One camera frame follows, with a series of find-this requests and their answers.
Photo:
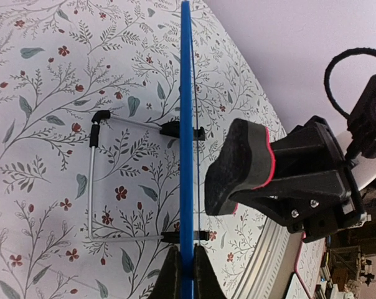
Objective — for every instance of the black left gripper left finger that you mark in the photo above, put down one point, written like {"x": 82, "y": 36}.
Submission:
{"x": 168, "y": 283}

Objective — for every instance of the front aluminium rail frame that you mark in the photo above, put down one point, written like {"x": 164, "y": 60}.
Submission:
{"x": 269, "y": 271}

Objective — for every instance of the wire whiteboard stand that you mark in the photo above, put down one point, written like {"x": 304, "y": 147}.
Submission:
{"x": 132, "y": 180}

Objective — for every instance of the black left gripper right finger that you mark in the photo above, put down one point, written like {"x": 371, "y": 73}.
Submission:
{"x": 206, "y": 284}

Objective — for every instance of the red whiteboard eraser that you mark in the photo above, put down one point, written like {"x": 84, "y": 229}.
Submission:
{"x": 246, "y": 162}

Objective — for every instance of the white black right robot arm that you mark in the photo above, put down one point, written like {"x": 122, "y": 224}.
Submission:
{"x": 359, "y": 162}

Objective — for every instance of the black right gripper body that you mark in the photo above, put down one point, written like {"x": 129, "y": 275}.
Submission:
{"x": 346, "y": 168}

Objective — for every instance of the small whiteboard blue frame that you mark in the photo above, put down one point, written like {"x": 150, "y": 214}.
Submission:
{"x": 186, "y": 156}

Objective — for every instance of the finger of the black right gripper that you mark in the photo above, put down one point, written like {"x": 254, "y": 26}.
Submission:
{"x": 316, "y": 203}
{"x": 306, "y": 150}

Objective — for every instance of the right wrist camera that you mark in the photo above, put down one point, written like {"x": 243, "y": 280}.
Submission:
{"x": 362, "y": 124}

